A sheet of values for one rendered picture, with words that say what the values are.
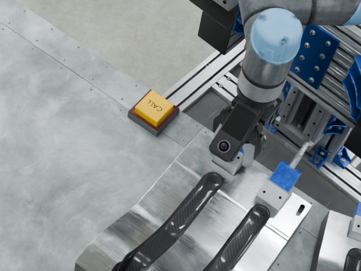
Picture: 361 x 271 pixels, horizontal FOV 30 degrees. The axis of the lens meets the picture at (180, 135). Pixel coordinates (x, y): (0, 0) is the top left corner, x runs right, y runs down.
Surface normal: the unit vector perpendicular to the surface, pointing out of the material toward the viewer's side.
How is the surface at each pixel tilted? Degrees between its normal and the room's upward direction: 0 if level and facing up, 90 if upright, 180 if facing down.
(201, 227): 2
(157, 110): 0
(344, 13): 71
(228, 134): 32
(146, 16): 0
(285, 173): 44
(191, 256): 23
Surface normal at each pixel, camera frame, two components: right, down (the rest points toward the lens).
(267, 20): 0.13, -0.55
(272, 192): -0.33, 0.05
